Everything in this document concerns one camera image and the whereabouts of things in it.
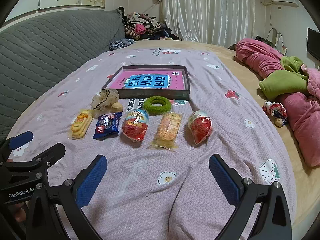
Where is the pile of clothes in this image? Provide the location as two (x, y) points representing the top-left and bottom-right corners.
(121, 6), (183, 41)

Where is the small clown doll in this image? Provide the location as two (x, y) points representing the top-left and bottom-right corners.
(262, 101), (288, 128)

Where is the yellow cake packet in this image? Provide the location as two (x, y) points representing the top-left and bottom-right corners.
(69, 109), (93, 140)

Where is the blue cookie packet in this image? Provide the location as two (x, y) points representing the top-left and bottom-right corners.
(92, 112), (122, 140)

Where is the grey quilted headboard cover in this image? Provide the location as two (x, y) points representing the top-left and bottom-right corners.
(0, 9), (125, 140)

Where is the pink strawberry print blanket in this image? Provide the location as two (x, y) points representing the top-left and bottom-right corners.
(7, 46), (298, 240)

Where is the person's left hand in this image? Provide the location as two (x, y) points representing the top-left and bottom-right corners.
(12, 201), (27, 222)

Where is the air conditioner hose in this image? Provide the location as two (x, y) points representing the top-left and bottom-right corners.
(261, 2), (273, 27)

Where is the beige bed sheet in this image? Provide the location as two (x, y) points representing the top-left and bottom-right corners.
(132, 40), (320, 227)

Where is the pink quilt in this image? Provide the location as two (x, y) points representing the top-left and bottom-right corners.
(235, 38), (320, 168)

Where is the orange cake packet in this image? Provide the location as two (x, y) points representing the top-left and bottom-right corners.
(147, 112), (183, 152)

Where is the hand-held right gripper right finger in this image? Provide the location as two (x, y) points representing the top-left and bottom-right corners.
(209, 154), (293, 240)

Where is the shallow grey cardboard box tray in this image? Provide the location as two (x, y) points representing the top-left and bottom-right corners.
(101, 65), (192, 101)

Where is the black television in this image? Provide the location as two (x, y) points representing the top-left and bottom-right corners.
(307, 27), (320, 62)

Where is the white satin curtain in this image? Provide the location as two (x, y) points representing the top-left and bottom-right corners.
(160, 0), (255, 44)

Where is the cream fluffy plush toy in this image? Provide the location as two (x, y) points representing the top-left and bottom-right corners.
(90, 89), (124, 118)

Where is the green fluffy ring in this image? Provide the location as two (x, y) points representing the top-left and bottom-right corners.
(143, 96), (172, 116)

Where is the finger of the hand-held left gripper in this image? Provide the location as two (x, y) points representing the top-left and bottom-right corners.
(0, 131), (34, 163)
(31, 143), (66, 167)

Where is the blue patterned cloth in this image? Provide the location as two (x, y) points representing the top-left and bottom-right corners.
(109, 38), (135, 51)

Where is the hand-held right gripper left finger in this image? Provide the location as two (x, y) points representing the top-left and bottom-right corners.
(26, 154), (108, 240)

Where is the red snack bag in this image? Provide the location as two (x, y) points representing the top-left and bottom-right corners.
(121, 109), (150, 142)

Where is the dark bag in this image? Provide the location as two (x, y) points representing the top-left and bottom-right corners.
(255, 36), (273, 46)

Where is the green fleece blanket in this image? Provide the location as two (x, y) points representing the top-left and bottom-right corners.
(259, 56), (310, 100)

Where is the white arched frame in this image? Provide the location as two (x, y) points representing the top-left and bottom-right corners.
(267, 27), (283, 49)

